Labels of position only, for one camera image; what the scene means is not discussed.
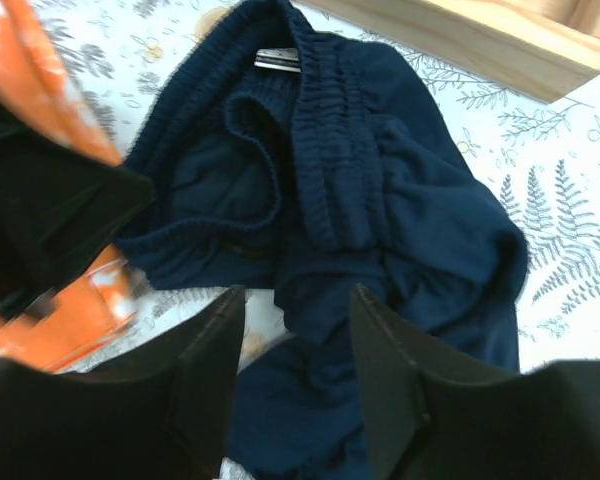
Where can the wooden clothes rack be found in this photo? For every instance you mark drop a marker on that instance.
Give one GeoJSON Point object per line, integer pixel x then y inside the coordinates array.
{"type": "Point", "coordinates": [543, 49]}

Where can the navy blue shorts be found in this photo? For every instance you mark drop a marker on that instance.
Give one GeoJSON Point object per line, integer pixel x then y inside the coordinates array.
{"type": "Point", "coordinates": [308, 184]}

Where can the orange white patterned shorts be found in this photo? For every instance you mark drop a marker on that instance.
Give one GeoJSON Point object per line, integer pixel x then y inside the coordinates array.
{"type": "Point", "coordinates": [64, 289]}

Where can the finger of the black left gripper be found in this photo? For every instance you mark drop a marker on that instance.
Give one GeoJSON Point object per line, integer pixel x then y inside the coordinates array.
{"type": "Point", "coordinates": [59, 209]}

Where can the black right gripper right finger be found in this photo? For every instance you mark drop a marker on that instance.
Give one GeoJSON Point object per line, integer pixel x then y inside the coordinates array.
{"type": "Point", "coordinates": [433, 412]}

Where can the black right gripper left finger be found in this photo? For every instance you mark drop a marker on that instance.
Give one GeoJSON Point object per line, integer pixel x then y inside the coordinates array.
{"type": "Point", "coordinates": [160, 411]}

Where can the white garment label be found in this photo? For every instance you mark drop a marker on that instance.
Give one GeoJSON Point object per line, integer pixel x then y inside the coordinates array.
{"type": "Point", "coordinates": [280, 59]}

